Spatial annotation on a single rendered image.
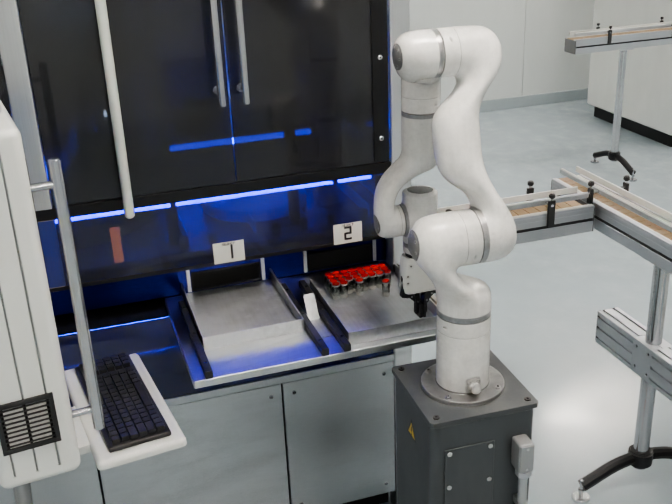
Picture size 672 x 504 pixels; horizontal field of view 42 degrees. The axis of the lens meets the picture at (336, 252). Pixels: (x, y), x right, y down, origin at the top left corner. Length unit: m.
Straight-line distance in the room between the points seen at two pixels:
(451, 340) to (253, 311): 0.64
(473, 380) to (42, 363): 0.91
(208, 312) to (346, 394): 0.56
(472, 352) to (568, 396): 1.75
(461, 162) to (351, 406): 1.13
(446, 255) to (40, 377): 0.86
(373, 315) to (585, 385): 1.62
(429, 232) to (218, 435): 1.11
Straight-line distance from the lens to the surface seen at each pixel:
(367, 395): 2.76
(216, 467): 2.74
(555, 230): 2.94
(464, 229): 1.85
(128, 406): 2.15
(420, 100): 2.01
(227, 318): 2.36
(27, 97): 2.25
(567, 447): 3.41
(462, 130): 1.85
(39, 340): 1.85
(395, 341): 2.21
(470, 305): 1.92
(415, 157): 2.05
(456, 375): 2.00
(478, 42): 1.87
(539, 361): 3.91
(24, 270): 1.79
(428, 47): 1.83
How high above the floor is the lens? 1.95
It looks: 23 degrees down
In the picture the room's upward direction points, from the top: 2 degrees counter-clockwise
